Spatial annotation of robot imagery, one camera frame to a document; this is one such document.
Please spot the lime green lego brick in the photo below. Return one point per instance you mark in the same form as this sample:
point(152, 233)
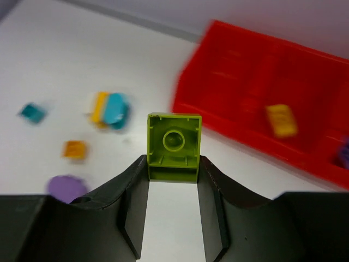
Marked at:
point(173, 147)

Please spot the lilac rounded lego plate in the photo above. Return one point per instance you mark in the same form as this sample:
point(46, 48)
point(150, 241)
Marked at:
point(66, 188)

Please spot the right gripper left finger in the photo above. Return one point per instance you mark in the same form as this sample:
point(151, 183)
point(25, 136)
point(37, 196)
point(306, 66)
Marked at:
point(107, 224)

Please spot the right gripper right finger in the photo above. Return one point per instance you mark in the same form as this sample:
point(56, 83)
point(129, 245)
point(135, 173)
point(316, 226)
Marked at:
point(241, 225)

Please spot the small orange lego brick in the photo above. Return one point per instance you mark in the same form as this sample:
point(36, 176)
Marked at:
point(75, 150)

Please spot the purple curved lego brick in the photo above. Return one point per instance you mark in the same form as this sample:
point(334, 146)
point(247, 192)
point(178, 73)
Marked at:
point(341, 157)

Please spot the teal rounded lego brick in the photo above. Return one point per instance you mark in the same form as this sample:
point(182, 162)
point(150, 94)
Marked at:
point(116, 111)

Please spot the yellow face lego brick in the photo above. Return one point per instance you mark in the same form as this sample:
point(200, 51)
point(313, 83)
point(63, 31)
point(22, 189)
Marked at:
point(282, 121)

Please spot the small teal lego brick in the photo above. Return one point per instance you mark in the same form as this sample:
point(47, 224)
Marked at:
point(33, 113)

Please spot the red divided sorting bin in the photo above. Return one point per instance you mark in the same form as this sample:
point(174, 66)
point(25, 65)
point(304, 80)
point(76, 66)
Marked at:
point(235, 73)

